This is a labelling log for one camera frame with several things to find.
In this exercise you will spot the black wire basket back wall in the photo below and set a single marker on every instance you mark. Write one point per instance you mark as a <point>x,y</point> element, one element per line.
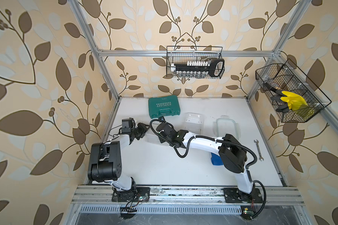
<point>182,54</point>

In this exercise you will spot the yellow rubber glove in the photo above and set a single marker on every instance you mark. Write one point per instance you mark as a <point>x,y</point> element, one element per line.
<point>294,101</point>

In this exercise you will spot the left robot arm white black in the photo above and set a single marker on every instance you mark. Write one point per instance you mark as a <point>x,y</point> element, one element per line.
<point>105,163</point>

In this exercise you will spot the aluminium front rail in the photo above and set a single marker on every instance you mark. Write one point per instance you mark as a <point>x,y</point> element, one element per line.
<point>191,195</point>

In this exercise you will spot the small steel wrench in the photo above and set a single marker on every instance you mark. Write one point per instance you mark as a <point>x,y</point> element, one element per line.
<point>258,149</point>

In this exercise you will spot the green plastic tool case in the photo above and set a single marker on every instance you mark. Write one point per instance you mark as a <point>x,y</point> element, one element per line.
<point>163,106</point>

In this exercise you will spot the blue cleaning cloth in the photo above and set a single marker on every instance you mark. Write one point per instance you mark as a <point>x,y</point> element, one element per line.
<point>216,160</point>

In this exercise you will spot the black wire basket right wall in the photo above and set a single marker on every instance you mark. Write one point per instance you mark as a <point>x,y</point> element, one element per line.
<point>288,76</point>

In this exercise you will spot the black wire basket wall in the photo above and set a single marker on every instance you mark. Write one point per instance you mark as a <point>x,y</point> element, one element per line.
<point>182,54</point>
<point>288,76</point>

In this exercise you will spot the clear lunch box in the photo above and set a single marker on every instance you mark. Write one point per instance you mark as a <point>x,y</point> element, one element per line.
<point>194,123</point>
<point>150,137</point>

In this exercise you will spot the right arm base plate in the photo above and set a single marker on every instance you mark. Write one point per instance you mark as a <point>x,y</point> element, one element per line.
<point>243,195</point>

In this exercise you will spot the black handled pliers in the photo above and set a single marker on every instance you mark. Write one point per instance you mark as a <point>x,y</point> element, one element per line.
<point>283,106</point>

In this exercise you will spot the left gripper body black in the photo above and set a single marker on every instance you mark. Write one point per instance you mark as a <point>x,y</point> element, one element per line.
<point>135,132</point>

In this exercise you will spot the clear lunch box lid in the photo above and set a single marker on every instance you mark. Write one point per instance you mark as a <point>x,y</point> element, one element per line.
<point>225,125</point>

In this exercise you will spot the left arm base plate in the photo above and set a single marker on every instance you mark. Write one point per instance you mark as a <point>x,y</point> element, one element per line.
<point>138,194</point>

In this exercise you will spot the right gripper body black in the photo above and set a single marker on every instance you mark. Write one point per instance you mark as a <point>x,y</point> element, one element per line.
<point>163,140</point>

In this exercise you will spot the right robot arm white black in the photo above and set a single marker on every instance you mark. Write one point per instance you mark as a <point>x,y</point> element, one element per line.
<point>236,157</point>

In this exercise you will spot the black socket set holder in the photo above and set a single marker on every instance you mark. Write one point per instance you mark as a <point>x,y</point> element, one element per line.
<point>213,68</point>

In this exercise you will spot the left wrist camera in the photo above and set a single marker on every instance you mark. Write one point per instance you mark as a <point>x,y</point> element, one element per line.
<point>128,125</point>

